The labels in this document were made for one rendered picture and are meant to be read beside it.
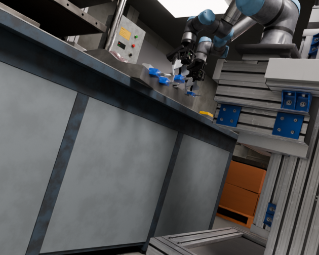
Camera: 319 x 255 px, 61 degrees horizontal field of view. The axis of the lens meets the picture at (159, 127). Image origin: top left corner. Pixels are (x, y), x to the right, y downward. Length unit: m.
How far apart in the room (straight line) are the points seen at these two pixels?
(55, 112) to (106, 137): 0.24
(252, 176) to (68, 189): 2.42
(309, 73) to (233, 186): 2.44
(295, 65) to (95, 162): 0.80
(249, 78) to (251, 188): 2.21
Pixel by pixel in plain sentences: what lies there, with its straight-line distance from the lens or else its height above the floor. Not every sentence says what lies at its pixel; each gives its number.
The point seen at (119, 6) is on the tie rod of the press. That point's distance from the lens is 2.17.
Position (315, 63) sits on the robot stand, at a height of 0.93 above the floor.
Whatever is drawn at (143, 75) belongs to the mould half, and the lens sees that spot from 1.12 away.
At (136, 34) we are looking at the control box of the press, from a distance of 2.41.
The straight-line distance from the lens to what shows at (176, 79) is 1.41.
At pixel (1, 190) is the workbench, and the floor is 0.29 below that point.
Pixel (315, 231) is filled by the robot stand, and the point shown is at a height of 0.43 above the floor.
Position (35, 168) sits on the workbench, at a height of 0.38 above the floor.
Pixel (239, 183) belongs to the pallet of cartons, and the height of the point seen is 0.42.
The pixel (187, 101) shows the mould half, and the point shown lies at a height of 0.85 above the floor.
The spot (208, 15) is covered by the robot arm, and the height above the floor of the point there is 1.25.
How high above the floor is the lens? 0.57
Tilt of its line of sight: 4 degrees up
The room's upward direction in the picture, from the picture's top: 17 degrees clockwise
